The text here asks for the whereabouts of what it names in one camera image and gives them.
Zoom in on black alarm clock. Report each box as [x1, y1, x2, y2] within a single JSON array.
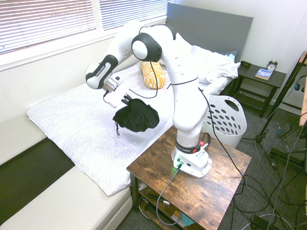
[[267, 59, 278, 72]]

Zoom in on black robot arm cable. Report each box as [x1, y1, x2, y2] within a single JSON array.
[[129, 24, 247, 199]]

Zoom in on grey headboard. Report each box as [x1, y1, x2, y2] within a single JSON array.
[[166, 2, 254, 63]]

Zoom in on rustic wooden side table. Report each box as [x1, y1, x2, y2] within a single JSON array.
[[126, 124, 252, 230]]

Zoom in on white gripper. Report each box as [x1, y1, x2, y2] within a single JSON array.
[[107, 84, 133, 109]]

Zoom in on cream upholstered bed frame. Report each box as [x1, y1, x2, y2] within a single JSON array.
[[0, 115, 133, 230]]

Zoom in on wooden desk edge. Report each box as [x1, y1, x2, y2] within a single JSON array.
[[298, 51, 307, 127]]

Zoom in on blue headphones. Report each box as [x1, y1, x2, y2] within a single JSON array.
[[294, 75, 307, 93]]

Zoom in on wide white window blind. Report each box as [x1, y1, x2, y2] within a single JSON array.
[[0, 0, 96, 55]]

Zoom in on teal paper sheet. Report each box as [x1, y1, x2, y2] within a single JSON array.
[[179, 212, 196, 227]]

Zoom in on black power adapter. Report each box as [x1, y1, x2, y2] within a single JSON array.
[[275, 123, 293, 138]]

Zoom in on blue book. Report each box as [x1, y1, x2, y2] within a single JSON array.
[[254, 68, 274, 81]]

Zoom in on white patterned pillow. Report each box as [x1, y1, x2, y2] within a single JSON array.
[[190, 45, 241, 96]]

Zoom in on narrow white window blind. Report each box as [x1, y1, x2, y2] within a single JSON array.
[[98, 0, 168, 31]]

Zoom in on black tripod stand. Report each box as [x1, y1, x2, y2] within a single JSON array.
[[242, 51, 307, 168]]

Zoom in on white patterned bedspread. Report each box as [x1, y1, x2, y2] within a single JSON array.
[[26, 63, 177, 197]]

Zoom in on black power brick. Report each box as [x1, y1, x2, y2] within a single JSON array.
[[250, 214, 272, 230]]

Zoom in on teal pillow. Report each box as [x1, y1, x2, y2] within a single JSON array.
[[216, 50, 239, 61]]

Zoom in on yellow patterned bolster pillow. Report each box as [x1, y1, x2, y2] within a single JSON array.
[[141, 61, 166, 90]]

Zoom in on white perforated laundry basket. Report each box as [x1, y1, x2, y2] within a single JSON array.
[[202, 95, 248, 149]]

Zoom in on black nightstand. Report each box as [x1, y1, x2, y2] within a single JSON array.
[[220, 61, 287, 118]]

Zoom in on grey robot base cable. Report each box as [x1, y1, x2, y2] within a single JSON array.
[[156, 165, 183, 226]]

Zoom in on black garment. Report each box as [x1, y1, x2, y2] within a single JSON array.
[[112, 98, 160, 137]]

